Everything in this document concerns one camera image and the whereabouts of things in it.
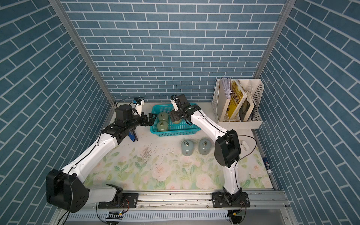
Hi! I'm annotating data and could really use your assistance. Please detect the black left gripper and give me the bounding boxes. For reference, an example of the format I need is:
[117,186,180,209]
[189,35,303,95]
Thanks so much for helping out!
[125,111,157,131]

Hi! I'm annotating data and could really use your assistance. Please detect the teal plastic basket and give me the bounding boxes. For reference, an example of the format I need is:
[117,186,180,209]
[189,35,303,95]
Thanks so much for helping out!
[150,104,201,137]

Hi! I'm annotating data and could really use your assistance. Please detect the grey-blue tea canister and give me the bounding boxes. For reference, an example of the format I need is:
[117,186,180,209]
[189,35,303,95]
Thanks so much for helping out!
[198,138,212,155]
[181,140,194,157]

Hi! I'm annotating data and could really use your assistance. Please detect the yellow-green tea canister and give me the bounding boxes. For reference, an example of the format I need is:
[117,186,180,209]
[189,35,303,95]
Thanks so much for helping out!
[170,113,182,124]

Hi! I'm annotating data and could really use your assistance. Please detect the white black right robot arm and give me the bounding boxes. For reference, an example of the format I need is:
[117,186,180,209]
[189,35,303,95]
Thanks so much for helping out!
[170,94,243,207]

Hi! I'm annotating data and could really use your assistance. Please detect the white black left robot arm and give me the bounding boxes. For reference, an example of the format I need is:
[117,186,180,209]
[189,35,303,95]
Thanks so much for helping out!
[46,105,157,213]

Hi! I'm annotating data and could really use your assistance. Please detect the white binder with papers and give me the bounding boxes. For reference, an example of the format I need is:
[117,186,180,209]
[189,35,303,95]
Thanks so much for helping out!
[217,77,232,122]

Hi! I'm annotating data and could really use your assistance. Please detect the white perforated file holder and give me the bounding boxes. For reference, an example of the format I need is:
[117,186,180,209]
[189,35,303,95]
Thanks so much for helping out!
[211,79,264,129]

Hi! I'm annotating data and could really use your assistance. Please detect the yellow cover book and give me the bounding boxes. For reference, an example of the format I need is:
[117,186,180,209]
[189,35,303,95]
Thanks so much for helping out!
[227,80,247,121]

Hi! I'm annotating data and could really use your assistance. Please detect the dark cover book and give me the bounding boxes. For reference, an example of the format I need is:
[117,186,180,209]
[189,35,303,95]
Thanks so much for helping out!
[238,92,256,122]

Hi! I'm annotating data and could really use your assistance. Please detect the small white object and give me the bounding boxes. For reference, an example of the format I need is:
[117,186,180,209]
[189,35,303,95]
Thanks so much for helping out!
[241,141,250,151]

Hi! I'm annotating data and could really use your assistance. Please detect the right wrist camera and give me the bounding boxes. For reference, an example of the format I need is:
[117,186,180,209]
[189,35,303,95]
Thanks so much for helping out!
[170,94,179,111]

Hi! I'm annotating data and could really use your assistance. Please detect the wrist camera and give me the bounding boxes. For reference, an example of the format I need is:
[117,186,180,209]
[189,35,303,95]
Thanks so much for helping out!
[170,94,179,111]
[133,97,145,116]

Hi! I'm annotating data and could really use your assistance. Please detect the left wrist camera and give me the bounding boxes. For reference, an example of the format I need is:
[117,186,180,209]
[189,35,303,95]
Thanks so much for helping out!
[133,97,145,116]

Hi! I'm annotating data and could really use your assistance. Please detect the aluminium front rail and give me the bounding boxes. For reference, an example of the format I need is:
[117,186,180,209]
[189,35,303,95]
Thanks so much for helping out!
[57,191,290,212]

